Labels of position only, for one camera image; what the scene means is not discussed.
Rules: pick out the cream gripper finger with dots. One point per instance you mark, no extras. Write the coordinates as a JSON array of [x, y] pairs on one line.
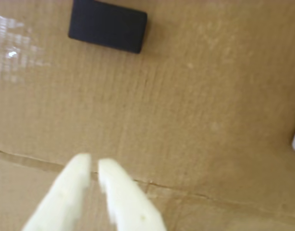
[[63, 197], [128, 202]]

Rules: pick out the brown cardboard sheet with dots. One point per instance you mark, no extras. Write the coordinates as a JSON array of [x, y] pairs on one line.
[[186, 108]]

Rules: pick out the black rectangular block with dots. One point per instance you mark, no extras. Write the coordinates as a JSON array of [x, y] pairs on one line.
[[106, 26]]

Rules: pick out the clear shiny packing tape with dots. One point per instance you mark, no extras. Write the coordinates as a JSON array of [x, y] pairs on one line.
[[10, 53]]

